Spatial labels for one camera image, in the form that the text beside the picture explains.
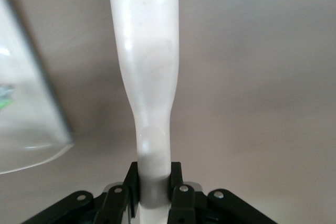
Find beige brush with black bristles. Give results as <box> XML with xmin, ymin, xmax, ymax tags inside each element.
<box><xmin>106</xmin><ymin>0</ymin><xmax>181</xmax><ymax>224</ymax></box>

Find beige plastic dustpan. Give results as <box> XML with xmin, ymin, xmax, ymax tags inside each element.
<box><xmin>0</xmin><ymin>0</ymin><xmax>76</xmax><ymax>175</ymax></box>

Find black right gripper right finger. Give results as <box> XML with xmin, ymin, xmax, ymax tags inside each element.
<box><xmin>167</xmin><ymin>161</ymin><xmax>278</xmax><ymax>224</ymax></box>

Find brown table cover mat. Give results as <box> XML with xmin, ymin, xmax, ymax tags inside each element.
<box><xmin>0</xmin><ymin>0</ymin><xmax>336</xmax><ymax>224</ymax></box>

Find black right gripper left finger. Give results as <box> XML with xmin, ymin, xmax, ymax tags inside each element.
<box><xmin>26</xmin><ymin>161</ymin><xmax>140</xmax><ymax>224</ymax></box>

